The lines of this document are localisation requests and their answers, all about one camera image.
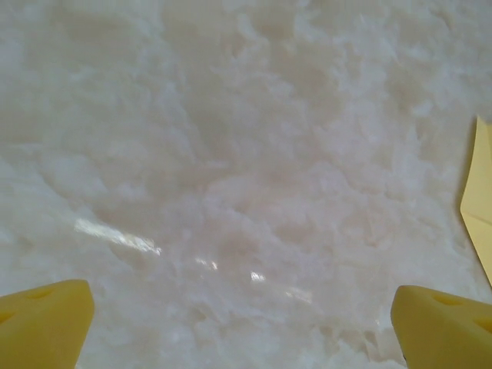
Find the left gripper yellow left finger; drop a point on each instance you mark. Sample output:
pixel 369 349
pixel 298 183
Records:
pixel 42 330

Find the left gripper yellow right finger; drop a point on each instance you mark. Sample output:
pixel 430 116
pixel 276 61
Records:
pixel 442 334

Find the yellow paper sheet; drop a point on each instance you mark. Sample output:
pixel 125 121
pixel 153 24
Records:
pixel 480 192

